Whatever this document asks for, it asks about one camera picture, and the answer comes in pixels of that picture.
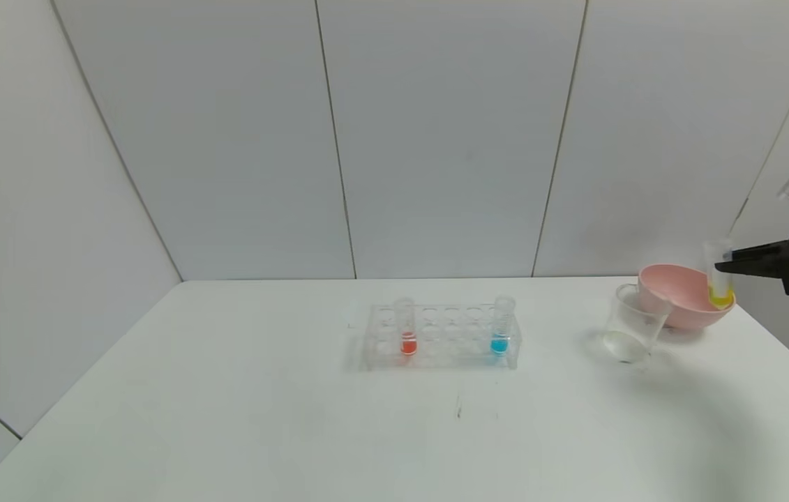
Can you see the yellow pigment test tube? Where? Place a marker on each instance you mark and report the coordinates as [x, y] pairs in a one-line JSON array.
[[719, 289]]

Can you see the blue pigment test tube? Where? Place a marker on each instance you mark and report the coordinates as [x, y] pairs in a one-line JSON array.
[[500, 335]]

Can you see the clear plastic beaker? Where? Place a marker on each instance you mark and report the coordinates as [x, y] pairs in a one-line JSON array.
[[635, 324]]

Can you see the clear plastic test tube rack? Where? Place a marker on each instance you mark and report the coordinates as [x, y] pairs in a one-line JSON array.
[[450, 341]]

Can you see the red pigment test tube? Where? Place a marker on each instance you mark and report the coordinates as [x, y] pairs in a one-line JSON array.
[[407, 335]]

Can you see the pink plastic bowl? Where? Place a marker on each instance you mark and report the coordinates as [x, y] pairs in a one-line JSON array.
[[677, 296]]

